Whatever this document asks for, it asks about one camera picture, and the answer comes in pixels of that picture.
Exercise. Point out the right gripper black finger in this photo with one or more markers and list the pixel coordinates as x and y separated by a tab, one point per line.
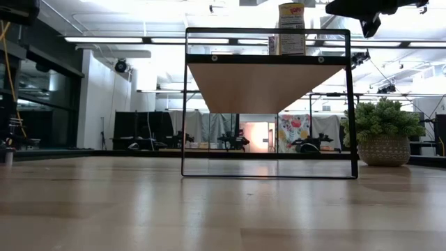
343	8

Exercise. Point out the yellow cereal box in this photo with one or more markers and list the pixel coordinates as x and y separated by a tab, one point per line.
291	31

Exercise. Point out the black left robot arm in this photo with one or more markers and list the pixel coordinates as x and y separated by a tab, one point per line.
17	10

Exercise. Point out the background black robot arm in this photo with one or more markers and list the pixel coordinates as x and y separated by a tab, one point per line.
311	142
233	141
179	138

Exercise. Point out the black ceiling track spotlight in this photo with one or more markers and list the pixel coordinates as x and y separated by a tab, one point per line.
360	58
386	89

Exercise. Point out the grey draped cloth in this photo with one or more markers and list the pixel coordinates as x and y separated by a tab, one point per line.
325	127
195	125

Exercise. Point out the bushy green potted plant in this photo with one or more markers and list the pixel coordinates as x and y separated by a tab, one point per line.
383	132

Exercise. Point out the floral patterned cloth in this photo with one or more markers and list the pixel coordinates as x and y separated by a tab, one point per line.
293	132

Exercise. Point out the dark background monitor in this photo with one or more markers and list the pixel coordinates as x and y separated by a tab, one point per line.
440	136

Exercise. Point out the long ceiling light strip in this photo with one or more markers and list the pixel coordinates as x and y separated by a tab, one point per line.
104	39
190	40

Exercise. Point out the round black ceiling speaker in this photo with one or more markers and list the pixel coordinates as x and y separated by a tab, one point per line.
120	65

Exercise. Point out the black room partition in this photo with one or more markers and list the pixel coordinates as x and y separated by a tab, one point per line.
143	127

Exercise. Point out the small white cylinder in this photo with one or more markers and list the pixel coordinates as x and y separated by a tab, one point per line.
8	157

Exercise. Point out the wooden shelf with black frame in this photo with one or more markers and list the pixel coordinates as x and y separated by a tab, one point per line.
261	87

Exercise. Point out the black aluminium table frame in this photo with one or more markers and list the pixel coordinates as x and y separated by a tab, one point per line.
104	153

